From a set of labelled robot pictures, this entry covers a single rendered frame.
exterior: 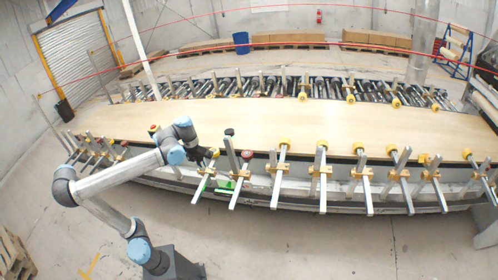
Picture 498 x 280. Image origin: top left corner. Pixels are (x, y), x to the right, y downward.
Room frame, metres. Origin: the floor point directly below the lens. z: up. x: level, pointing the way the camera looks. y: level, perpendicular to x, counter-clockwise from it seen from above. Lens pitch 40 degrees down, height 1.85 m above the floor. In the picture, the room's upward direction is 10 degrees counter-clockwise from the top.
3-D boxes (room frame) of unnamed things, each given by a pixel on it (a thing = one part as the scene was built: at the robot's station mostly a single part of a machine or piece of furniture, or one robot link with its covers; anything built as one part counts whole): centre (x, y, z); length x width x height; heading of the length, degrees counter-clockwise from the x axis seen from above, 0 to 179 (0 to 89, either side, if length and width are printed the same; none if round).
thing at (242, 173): (0.85, 0.10, 0.85); 0.13 x 0.06 x 0.05; 69
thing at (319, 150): (0.68, -0.35, 0.90); 0.03 x 0.03 x 0.48; 69
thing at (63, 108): (4.98, 5.91, 0.36); 0.59 x 0.58 x 0.73; 69
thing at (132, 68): (8.49, 3.91, 0.23); 2.41 x 0.77 x 0.17; 161
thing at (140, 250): (0.39, 0.76, 0.79); 0.17 x 0.15 x 0.18; 31
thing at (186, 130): (0.84, 0.32, 1.29); 0.10 x 0.09 x 0.12; 121
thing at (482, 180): (0.21, -1.55, 0.95); 0.50 x 0.04 x 0.04; 159
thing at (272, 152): (0.77, -0.12, 0.86); 0.03 x 0.03 x 0.48; 69
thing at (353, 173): (0.59, -0.60, 0.95); 0.13 x 0.06 x 0.05; 69
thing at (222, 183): (0.85, 0.15, 0.75); 0.26 x 0.01 x 0.10; 69
